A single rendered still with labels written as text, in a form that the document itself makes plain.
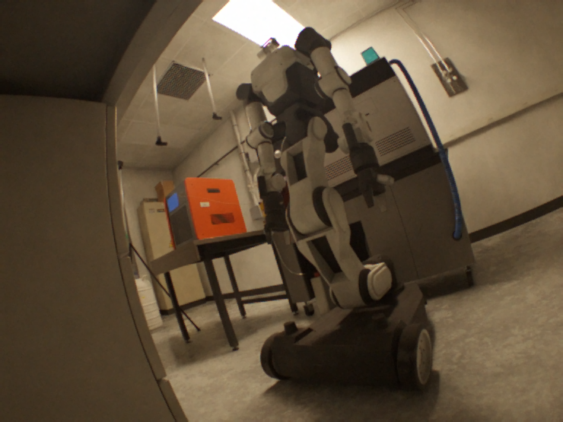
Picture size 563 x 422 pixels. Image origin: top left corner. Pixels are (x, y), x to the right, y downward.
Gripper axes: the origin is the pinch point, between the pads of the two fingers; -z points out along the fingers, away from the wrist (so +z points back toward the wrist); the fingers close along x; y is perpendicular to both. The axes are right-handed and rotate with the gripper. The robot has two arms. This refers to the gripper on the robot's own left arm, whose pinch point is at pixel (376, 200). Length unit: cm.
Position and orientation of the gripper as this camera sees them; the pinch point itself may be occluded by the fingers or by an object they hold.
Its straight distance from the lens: 80.8
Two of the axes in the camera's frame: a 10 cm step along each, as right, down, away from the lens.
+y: 7.0, -3.2, -6.4
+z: -1.5, -9.4, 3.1
